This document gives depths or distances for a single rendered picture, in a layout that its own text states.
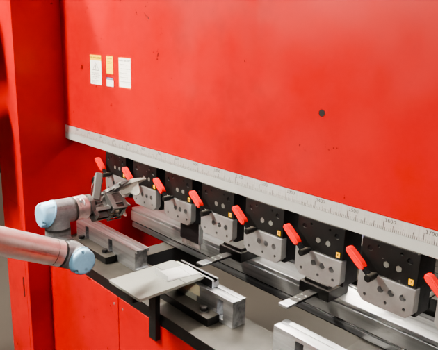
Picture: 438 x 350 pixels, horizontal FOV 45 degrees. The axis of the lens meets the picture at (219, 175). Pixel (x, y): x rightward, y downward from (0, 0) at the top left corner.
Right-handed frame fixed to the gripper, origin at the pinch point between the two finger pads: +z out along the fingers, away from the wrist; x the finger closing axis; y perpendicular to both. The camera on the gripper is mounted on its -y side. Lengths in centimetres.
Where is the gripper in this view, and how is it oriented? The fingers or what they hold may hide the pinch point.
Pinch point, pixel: (137, 190)
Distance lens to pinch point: 181.0
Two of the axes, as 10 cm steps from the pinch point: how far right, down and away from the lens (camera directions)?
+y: 5.0, 7.8, -3.9
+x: 4.6, -6.1, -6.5
